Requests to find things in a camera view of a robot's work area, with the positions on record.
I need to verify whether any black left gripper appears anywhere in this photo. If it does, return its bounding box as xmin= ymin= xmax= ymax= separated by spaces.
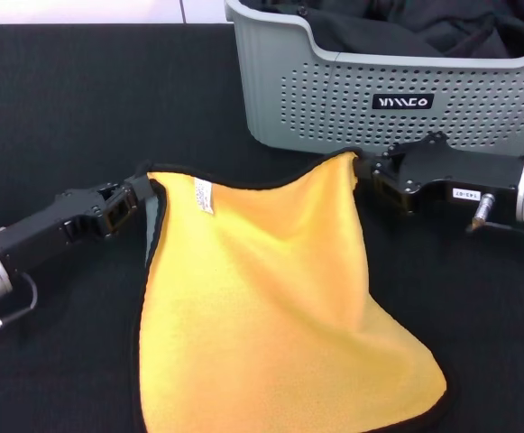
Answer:
xmin=0 ymin=173 xmax=160 ymax=276

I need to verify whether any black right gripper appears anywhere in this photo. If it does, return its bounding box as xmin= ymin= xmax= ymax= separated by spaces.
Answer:
xmin=354 ymin=132 xmax=524 ymax=217

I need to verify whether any yellow grey towel black trim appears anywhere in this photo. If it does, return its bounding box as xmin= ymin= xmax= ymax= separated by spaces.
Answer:
xmin=129 ymin=145 xmax=464 ymax=433

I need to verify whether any grey perforated storage basket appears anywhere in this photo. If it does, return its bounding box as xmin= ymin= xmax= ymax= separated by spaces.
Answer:
xmin=225 ymin=0 xmax=524 ymax=157

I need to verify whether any black tablecloth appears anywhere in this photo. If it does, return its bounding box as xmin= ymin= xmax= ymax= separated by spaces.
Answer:
xmin=0 ymin=23 xmax=524 ymax=433

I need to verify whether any black crumpled cloth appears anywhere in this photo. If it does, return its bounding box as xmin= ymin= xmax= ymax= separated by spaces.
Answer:
xmin=261 ymin=0 xmax=524 ymax=59

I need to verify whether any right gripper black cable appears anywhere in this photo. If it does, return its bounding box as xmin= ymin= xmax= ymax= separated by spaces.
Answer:
xmin=465 ymin=190 xmax=524 ymax=241

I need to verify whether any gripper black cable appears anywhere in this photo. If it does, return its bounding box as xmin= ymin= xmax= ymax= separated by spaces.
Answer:
xmin=465 ymin=190 xmax=524 ymax=241
xmin=0 ymin=272 xmax=40 ymax=347

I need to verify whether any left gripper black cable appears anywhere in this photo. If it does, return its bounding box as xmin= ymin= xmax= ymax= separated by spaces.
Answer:
xmin=0 ymin=272 xmax=40 ymax=347

